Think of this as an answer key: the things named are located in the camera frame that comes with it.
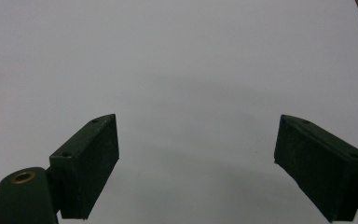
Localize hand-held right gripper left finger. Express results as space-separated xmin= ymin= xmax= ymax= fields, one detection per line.
xmin=48 ymin=113 xmax=120 ymax=220

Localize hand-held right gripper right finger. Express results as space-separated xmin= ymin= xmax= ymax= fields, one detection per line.
xmin=273 ymin=114 xmax=358 ymax=224

